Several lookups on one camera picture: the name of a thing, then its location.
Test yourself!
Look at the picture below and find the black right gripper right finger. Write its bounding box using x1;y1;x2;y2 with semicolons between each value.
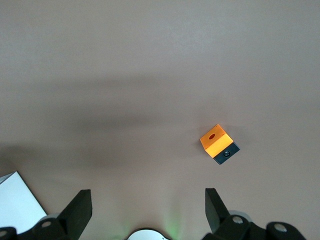
201;187;309;240

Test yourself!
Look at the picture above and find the orange black button enclosure box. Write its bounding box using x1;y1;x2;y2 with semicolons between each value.
199;123;241;167

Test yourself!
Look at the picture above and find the white plastic drawer cabinet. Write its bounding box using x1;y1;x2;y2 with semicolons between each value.
0;170;48;235

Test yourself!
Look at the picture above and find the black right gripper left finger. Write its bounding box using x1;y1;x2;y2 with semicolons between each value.
0;189;93;240

